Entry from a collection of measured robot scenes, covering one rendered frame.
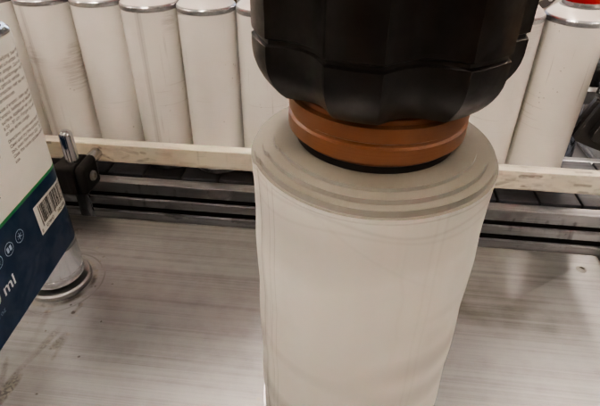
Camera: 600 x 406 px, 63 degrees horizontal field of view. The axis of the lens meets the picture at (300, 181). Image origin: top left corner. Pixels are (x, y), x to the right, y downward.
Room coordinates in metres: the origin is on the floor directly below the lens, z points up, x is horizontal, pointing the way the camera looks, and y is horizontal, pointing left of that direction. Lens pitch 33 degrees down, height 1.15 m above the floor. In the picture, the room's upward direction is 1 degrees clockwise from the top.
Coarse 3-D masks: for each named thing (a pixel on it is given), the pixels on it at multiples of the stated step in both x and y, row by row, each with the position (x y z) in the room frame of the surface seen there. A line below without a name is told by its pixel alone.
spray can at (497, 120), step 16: (544, 16) 0.40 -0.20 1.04; (528, 48) 0.40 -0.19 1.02; (528, 64) 0.40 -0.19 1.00; (512, 80) 0.40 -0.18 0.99; (512, 96) 0.40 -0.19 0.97; (480, 112) 0.40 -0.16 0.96; (496, 112) 0.40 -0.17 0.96; (512, 112) 0.40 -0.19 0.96; (480, 128) 0.40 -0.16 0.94; (496, 128) 0.40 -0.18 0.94; (512, 128) 0.40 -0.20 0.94; (496, 144) 0.40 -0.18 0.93
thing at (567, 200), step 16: (128, 176) 0.41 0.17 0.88; (144, 176) 0.42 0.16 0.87; (160, 176) 0.41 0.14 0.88; (176, 176) 0.41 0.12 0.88; (192, 176) 0.41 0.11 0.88; (208, 176) 0.41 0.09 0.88; (224, 176) 0.41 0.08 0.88; (240, 176) 0.41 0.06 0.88; (496, 192) 0.39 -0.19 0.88; (512, 192) 0.39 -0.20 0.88; (528, 192) 0.39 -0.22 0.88; (544, 192) 0.39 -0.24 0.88; (592, 208) 0.36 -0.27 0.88
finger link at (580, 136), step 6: (594, 114) 0.40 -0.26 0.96; (588, 120) 0.40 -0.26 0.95; (594, 120) 0.40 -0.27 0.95; (582, 126) 0.40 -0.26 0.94; (588, 126) 0.40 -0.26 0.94; (594, 126) 0.40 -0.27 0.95; (576, 132) 0.40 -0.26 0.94; (582, 132) 0.40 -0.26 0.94; (588, 132) 0.40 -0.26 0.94; (594, 132) 0.39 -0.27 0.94; (576, 138) 0.40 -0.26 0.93; (582, 138) 0.40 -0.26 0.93; (588, 138) 0.40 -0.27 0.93; (594, 138) 0.39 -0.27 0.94; (588, 144) 0.40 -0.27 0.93; (594, 144) 0.40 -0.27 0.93
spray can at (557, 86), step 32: (576, 0) 0.40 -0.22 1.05; (544, 32) 0.41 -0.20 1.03; (576, 32) 0.39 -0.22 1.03; (544, 64) 0.40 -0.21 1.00; (576, 64) 0.39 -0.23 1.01; (544, 96) 0.40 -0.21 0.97; (576, 96) 0.39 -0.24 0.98; (544, 128) 0.39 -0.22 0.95; (512, 160) 0.41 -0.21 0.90; (544, 160) 0.39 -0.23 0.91
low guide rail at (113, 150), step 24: (48, 144) 0.41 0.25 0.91; (96, 144) 0.41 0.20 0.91; (120, 144) 0.41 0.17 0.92; (144, 144) 0.41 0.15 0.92; (168, 144) 0.41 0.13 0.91; (216, 168) 0.40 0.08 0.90; (240, 168) 0.39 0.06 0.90; (504, 168) 0.37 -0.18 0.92; (528, 168) 0.37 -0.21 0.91; (552, 168) 0.37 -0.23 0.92; (576, 192) 0.36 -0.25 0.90
